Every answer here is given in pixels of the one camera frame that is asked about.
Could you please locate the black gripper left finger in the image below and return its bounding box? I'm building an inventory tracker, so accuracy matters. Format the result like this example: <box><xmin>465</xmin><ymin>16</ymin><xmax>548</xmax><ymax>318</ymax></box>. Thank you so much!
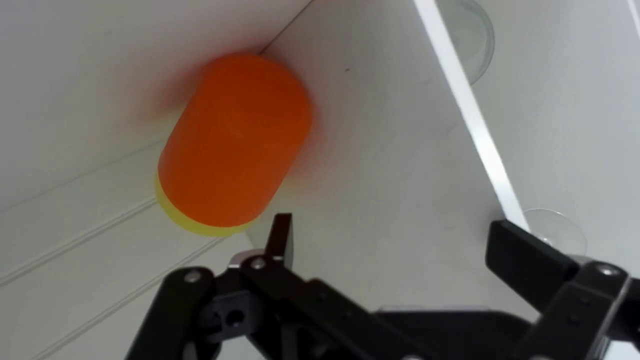
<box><xmin>124</xmin><ymin>212</ymin><xmax>316</xmax><ymax>360</ymax></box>

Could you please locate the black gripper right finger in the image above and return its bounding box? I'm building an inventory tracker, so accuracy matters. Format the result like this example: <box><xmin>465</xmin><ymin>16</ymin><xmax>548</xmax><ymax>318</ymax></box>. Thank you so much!
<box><xmin>484</xmin><ymin>217</ymin><xmax>640</xmax><ymax>360</ymax></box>

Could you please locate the orange plastic cup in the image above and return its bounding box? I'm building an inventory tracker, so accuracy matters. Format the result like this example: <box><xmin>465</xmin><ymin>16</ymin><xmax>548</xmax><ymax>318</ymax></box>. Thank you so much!
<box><xmin>157</xmin><ymin>52</ymin><xmax>316</xmax><ymax>229</ymax></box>

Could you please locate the white shelf cabinet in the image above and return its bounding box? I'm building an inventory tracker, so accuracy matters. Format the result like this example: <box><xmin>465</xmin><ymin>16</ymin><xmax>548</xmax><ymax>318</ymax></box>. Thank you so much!
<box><xmin>0</xmin><ymin>0</ymin><xmax>640</xmax><ymax>360</ymax></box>

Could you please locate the clear stemmed wine glass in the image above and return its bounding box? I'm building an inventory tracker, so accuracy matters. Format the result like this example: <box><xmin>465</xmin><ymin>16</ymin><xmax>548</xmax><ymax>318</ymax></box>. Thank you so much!
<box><xmin>522</xmin><ymin>208</ymin><xmax>591</xmax><ymax>259</ymax></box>

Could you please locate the clear stemless glass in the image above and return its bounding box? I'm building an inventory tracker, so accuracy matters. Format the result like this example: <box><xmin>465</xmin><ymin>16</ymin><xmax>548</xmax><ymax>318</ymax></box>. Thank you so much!
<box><xmin>437</xmin><ymin>0</ymin><xmax>499</xmax><ymax>86</ymax></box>

